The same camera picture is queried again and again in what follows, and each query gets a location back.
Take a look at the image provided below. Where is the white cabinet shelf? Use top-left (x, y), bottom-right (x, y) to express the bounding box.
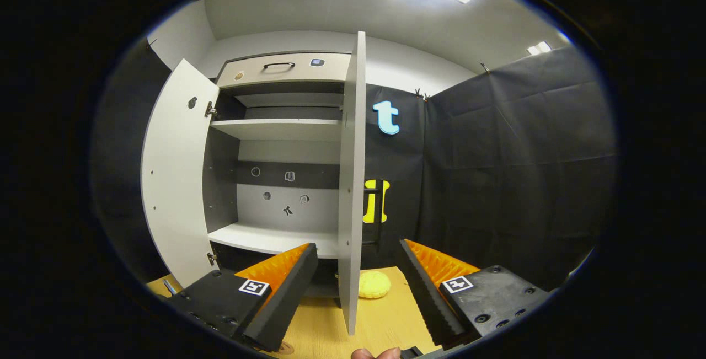
top-left (210, 119), bottom-right (343, 141)

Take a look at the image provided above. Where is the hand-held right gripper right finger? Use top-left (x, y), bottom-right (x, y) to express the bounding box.
top-left (397, 238), bottom-right (552, 349)

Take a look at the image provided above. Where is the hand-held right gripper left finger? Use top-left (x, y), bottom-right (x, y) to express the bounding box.
top-left (165, 242), bottom-right (319, 353)

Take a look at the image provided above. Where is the white cabinet door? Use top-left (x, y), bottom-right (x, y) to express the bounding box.
top-left (338, 31), bottom-right (367, 336)
top-left (141, 58), bottom-right (220, 289)

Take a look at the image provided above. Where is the grey white cabinet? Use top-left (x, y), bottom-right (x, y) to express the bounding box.
top-left (201, 50), bottom-right (354, 299)

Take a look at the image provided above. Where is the yellow round sponge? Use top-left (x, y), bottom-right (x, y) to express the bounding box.
top-left (359, 271), bottom-right (392, 299)

